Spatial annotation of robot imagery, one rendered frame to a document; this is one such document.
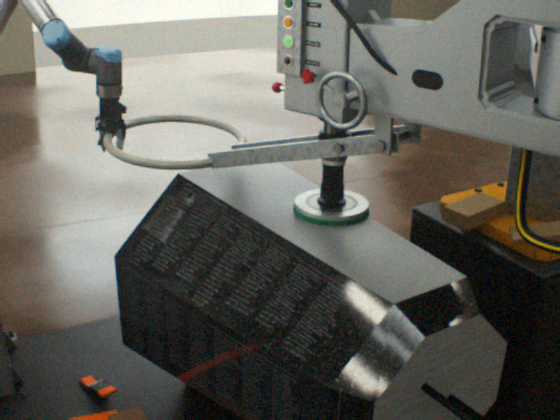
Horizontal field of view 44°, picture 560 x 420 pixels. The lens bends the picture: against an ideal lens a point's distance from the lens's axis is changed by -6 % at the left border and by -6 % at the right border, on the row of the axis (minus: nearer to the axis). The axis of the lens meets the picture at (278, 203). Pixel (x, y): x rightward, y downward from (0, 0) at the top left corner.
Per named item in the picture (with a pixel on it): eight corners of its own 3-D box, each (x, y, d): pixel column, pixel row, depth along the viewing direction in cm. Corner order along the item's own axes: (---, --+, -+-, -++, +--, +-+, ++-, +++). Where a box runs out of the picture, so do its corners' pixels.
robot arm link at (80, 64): (64, 36, 236) (92, 39, 231) (80, 52, 246) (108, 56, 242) (53, 60, 234) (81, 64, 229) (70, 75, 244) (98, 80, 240)
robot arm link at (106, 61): (104, 42, 238) (128, 45, 235) (105, 77, 243) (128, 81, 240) (87, 47, 230) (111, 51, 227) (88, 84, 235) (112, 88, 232)
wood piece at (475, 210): (478, 206, 234) (480, 192, 232) (503, 215, 227) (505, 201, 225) (441, 220, 222) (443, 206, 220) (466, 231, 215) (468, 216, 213)
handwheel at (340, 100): (383, 128, 183) (386, 71, 177) (362, 137, 176) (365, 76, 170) (334, 117, 191) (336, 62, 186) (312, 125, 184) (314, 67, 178)
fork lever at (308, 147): (427, 139, 194) (424, 121, 193) (392, 155, 180) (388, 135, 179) (243, 156, 240) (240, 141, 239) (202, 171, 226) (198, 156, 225)
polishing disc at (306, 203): (357, 190, 221) (357, 187, 221) (377, 218, 202) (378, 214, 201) (288, 194, 218) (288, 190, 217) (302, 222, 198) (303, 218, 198)
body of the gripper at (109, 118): (94, 133, 240) (93, 99, 235) (103, 125, 248) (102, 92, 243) (115, 135, 239) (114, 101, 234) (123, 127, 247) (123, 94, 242)
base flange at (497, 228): (525, 184, 265) (527, 172, 264) (634, 230, 227) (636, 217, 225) (433, 208, 242) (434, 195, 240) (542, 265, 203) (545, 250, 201)
